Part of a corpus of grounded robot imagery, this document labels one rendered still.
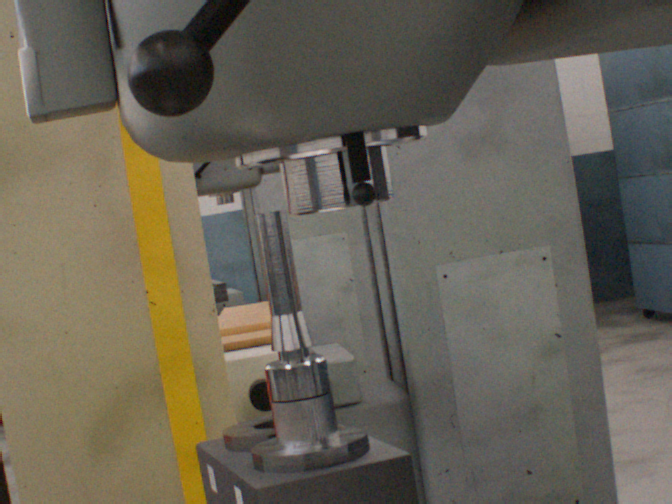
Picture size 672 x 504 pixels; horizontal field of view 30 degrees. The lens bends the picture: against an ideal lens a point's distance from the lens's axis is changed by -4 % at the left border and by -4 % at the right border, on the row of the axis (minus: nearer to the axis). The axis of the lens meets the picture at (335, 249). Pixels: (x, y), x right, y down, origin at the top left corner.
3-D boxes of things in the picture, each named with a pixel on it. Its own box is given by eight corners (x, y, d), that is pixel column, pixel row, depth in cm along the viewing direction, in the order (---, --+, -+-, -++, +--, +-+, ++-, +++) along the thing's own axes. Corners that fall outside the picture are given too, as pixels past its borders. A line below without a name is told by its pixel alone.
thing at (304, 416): (325, 430, 99) (314, 364, 99) (349, 438, 95) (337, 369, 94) (269, 443, 97) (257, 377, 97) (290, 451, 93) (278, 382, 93)
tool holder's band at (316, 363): (314, 364, 99) (312, 352, 99) (337, 369, 94) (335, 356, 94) (257, 377, 97) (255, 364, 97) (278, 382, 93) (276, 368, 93)
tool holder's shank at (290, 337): (306, 354, 98) (282, 209, 97) (322, 357, 95) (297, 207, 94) (267, 363, 96) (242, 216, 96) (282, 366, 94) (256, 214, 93)
